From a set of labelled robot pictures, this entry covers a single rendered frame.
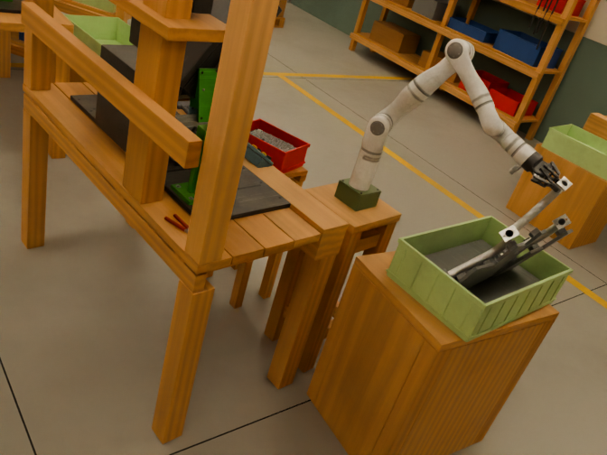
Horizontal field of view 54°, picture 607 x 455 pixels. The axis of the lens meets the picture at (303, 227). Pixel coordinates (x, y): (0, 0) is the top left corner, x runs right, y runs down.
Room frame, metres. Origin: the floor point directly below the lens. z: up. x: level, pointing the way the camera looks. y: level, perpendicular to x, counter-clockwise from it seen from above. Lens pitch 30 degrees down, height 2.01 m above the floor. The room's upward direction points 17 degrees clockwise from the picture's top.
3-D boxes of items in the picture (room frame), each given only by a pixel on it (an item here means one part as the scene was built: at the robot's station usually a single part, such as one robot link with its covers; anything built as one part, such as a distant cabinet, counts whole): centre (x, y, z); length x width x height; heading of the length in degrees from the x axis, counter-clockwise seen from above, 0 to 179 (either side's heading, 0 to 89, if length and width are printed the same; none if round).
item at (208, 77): (2.29, 0.53, 1.17); 0.13 x 0.12 x 0.20; 50
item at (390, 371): (2.05, -0.66, 0.39); 0.68 x 0.52 x 0.79; 130
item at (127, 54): (2.25, 0.80, 1.07); 0.30 x 0.18 x 0.34; 50
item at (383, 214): (2.37, -0.18, 0.83); 0.32 x 0.32 x 0.04; 51
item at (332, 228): (2.50, 0.45, 0.82); 1.50 x 0.14 x 0.15; 50
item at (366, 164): (2.38, -0.18, 1.02); 0.09 x 0.09 x 0.17; 60
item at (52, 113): (2.29, 0.63, 0.44); 1.49 x 0.70 x 0.88; 50
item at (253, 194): (2.29, 0.63, 0.89); 1.10 x 0.42 x 0.02; 50
